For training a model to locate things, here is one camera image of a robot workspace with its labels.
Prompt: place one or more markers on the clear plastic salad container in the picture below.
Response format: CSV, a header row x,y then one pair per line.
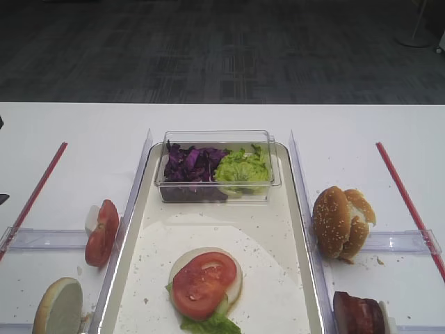
x,y
232,140

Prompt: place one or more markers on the lower left clear holder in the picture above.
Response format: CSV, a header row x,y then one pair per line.
x,y
16,328

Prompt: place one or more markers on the green lettuce in container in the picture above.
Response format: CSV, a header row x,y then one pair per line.
x,y
237,167

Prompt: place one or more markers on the lower right clear holder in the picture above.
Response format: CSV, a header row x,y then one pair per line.
x,y
418,329

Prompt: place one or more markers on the upper left clear holder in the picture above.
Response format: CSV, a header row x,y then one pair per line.
x,y
29,239

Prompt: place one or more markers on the standing tomato slice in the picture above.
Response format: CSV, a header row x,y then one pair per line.
x,y
101,240

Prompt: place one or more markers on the bottom bun on tray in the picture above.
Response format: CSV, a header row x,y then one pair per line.
x,y
236,278

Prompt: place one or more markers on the sesame bun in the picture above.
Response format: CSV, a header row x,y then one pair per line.
x,y
362,215
331,218

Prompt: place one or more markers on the right red strip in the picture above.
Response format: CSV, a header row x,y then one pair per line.
x,y
410,205

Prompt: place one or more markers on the white tomato support block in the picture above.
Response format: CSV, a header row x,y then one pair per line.
x,y
91,219

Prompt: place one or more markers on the bun half standing left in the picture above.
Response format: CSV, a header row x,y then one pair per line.
x,y
60,308

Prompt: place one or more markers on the left red strip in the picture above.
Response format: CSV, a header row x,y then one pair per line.
x,y
34,198

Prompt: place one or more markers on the white patty support block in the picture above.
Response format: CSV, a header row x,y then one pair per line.
x,y
390,323

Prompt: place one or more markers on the clear holder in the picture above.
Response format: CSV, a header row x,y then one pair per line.
x,y
418,329
415,242
16,328
29,239

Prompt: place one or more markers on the red strip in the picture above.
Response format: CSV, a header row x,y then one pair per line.
x,y
410,205
34,198

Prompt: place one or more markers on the black object at edge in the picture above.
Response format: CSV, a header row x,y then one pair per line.
x,y
3,198

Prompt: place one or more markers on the left clear divider rail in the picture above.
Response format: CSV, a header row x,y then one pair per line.
x,y
139,170

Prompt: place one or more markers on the rear sesame bun top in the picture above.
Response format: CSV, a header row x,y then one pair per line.
x,y
362,215

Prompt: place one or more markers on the white floor stand base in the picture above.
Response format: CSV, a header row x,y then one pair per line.
x,y
418,38

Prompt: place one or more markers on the tomato slice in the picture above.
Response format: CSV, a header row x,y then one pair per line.
x,y
101,240
207,268

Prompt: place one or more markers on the lettuce leaf on bun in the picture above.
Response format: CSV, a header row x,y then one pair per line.
x,y
204,309

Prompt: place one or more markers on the purple cabbage pieces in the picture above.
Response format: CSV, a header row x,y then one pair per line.
x,y
192,165

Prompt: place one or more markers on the upper right clear holder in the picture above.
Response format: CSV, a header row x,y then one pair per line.
x,y
415,242

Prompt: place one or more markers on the front sesame bun top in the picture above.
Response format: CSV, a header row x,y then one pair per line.
x,y
331,218

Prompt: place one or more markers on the metal serving tray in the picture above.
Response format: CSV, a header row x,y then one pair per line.
x,y
266,238

